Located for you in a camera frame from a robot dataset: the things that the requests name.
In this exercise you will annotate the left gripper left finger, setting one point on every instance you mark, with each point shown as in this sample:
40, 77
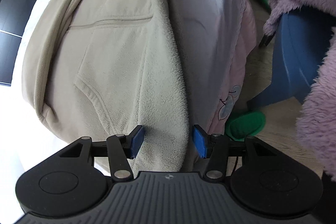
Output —
80, 175

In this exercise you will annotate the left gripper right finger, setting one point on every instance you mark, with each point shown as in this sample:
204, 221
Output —
260, 178

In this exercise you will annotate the beige fleece jacket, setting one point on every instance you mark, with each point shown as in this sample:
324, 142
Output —
101, 67

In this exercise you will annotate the green slipper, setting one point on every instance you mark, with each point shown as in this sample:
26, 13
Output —
240, 126

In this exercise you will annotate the pink quilted bed skirt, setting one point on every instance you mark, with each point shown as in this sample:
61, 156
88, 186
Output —
235, 32

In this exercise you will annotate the blue plastic stool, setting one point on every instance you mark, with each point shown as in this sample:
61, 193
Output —
301, 42

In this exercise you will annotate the black wardrobe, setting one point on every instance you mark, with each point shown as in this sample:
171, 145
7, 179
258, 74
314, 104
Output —
13, 16

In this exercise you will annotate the grey pink-dotted bed sheet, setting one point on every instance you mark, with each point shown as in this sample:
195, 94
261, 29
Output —
197, 51

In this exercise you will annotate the purple fluffy garment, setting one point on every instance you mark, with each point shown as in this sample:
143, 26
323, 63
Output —
316, 125

